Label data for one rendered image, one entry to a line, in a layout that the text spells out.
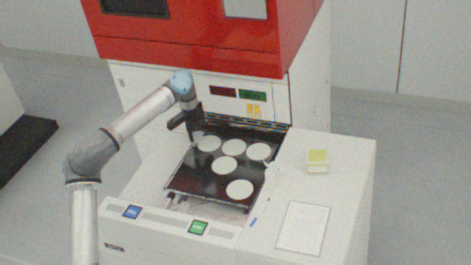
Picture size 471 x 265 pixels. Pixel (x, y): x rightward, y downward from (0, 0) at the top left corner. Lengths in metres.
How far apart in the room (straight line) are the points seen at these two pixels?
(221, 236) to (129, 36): 0.87
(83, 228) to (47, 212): 1.78
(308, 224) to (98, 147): 0.72
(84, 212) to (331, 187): 0.84
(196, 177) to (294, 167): 0.40
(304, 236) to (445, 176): 1.74
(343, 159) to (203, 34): 0.69
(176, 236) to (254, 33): 0.75
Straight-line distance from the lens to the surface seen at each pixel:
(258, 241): 1.68
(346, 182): 1.83
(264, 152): 2.05
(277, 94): 1.98
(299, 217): 1.72
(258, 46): 1.82
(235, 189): 1.93
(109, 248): 2.07
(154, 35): 2.00
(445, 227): 3.01
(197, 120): 2.02
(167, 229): 1.77
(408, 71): 3.59
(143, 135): 2.49
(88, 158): 1.61
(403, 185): 3.18
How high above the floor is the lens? 2.29
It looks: 40 degrees down
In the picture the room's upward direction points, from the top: 9 degrees counter-clockwise
